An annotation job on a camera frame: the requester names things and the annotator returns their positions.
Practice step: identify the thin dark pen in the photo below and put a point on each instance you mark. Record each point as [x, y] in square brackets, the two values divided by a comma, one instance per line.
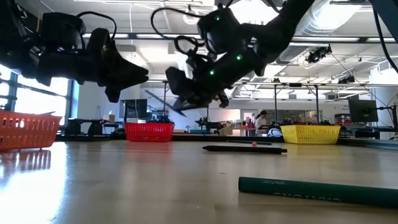
[245, 142]

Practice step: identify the black pen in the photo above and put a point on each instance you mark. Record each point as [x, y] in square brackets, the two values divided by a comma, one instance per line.
[245, 149]

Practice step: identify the black ceiling-mounted camera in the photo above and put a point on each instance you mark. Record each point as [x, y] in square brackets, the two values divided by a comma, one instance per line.
[317, 55]

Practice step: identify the cardboard boxes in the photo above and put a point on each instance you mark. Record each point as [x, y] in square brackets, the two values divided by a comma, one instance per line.
[228, 130]

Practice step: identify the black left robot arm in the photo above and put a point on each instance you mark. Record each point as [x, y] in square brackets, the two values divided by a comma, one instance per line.
[15, 46]

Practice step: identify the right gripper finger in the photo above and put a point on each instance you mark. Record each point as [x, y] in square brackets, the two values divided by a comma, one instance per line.
[186, 104]

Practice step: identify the red plastic bin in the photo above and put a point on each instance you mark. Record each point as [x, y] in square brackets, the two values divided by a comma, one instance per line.
[149, 132]

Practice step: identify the silver ventilation duct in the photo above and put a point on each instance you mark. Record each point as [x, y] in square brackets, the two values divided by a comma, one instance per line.
[329, 15]

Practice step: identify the dark green crayon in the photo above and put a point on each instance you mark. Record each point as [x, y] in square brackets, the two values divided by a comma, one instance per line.
[311, 189]

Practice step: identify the black monitor on arm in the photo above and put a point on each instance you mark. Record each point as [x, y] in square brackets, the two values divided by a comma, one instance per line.
[362, 110]

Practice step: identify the yellow plastic bin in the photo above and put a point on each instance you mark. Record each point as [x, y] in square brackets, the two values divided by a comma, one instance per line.
[311, 134]

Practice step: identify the person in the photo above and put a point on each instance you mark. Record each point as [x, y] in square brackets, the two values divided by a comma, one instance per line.
[261, 123]

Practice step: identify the orange plastic bin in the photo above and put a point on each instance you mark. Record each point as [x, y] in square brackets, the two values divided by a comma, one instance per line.
[28, 130]

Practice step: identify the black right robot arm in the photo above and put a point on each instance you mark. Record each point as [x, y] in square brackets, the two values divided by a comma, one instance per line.
[273, 31]

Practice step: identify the black monitor on stand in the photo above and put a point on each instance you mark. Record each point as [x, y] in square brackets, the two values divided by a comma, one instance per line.
[136, 109]

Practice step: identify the large bright window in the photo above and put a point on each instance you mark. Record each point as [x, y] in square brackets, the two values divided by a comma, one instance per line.
[40, 99]

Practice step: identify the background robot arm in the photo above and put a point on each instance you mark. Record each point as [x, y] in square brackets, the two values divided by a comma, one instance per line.
[210, 125]

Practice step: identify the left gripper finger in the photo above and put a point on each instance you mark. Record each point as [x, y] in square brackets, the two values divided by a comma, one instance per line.
[127, 79]
[124, 65]

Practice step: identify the soccer ball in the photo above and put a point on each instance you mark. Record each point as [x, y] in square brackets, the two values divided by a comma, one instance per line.
[274, 132]

